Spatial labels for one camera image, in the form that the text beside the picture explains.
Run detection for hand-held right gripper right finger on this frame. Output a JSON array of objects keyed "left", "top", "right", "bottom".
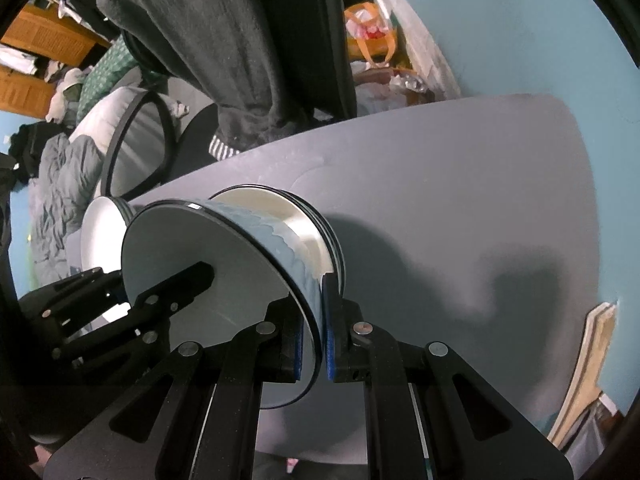
[{"left": 321, "top": 272, "right": 576, "bottom": 480}]

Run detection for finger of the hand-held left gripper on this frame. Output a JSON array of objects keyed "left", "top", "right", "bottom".
[
  {"left": 127, "top": 261, "right": 216, "bottom": 323},
  {"left": 70, "top": 307, "right": 173, "bottom": 363}
]

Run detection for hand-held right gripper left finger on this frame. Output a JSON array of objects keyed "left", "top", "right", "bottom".
[{"left": 42, "top": 296, "right": 306, "bottom": 480}]

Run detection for white deep plate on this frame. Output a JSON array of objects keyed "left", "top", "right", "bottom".
[{"left": 80, "top": 195, "right": 126, "bottom": 273}]

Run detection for grey comforter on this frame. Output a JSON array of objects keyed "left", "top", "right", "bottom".
[{"left": 30, "top": 135, "right": 108, "bottom": 281}]

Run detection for black clothes pile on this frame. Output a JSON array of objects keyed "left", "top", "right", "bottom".
[{"left": 7, "top": 120, "right": 66, "bottom": 186}]

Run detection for beige clothes pile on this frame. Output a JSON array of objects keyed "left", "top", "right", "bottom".
[{"left": 45, "top": 67, "right": 91, "bottom": 123}]

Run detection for green checkered cloth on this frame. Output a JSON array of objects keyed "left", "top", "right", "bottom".
[{"left": 75, "top": 40, "right": 141, "bottom": 126}]

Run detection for wooden board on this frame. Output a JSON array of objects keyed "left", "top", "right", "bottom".
[{"left": 547, "top": 302, "right": 618, "bottom": 451}]

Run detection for crumpled clear plastic bag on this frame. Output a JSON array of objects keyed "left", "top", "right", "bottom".
[{"left": 387, "top": 67, "right": 436, "bottom": 96}]

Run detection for dark grey fleece blanket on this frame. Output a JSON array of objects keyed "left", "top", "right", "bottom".
[{"left": 96, "top": 0, "right": 321, "bottom": 161}]

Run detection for wooden cabinet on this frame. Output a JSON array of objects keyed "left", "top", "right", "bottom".
[{"left": 0, "top": 2, "right": 101, "bottom": 113}]

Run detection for orange plastic bag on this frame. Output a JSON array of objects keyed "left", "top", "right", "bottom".
[{"left": 344, "top": 2, "right": 398, "bottom": 68}]

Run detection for black office chair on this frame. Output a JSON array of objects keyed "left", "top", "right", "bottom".
[{"left": 102, "top": 0, "right": 371, "bottom": 201}]

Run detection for hanging dark clothes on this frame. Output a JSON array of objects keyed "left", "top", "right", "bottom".
[{"left": 65, "top": 0, "right": 123, "bottom": 43}]

